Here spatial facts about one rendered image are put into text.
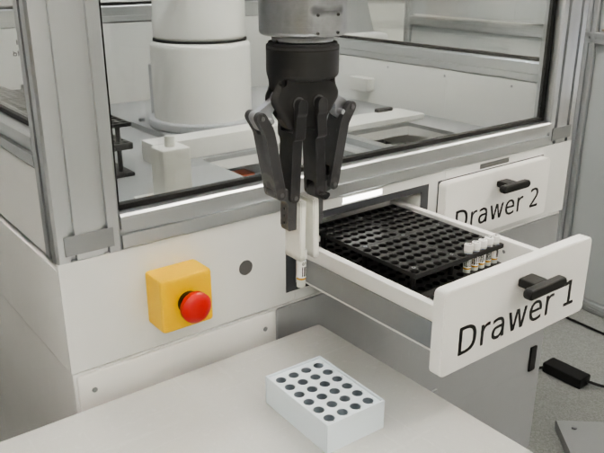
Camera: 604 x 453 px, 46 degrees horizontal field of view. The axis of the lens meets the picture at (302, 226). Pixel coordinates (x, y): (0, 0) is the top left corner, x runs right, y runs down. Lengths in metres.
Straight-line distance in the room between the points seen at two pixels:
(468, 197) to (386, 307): 0.40
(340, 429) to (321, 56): 0.40
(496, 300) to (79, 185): 0.51
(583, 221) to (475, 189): 1.70
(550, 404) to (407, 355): 1.13
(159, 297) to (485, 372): 0.82
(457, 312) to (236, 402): 0.29
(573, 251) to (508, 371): 0.63
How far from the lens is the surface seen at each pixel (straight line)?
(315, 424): 0.83
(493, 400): 1.59
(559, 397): 2.43
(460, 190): 1.24
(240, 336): 1.03
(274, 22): 0.71
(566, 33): 1.43
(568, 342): 2.75
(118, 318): 0.92
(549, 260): 0.96
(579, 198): 2.93
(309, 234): 0.80
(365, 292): 0.94
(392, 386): 0.95
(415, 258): 0.97
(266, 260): 1.01
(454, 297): 0.82
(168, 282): 0.88
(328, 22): 0.72
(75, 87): 0.83
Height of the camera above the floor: 1.27
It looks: 20 degrees down
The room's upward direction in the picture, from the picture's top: straight up
